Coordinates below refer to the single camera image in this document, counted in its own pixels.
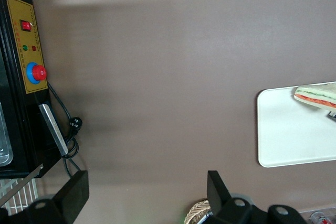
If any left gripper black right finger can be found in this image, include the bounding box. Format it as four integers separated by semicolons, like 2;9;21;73
207;170;253;224

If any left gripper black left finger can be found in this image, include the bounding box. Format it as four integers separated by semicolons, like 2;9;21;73
28;170;90;224

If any cream plastic tray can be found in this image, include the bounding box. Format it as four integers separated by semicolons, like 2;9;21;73
256;81;336;169

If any round wicker basket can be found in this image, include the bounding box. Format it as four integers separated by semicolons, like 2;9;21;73
184;199;214;224

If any clear acrylic bottle rack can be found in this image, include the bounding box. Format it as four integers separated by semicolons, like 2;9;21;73
298;206;336;224

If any red cola bottle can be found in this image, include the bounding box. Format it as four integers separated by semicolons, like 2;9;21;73
310;211;334;224

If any black sealing machine yellow panel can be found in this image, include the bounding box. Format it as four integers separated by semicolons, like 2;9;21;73
0;0;55;180

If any wrapped triangle sandwich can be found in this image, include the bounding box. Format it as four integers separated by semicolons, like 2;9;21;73
293;82;336;113

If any white wire rack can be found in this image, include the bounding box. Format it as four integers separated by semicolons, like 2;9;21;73
0;178;38;216

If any black power cable with plug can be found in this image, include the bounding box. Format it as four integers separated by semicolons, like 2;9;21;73
46;81;82;178

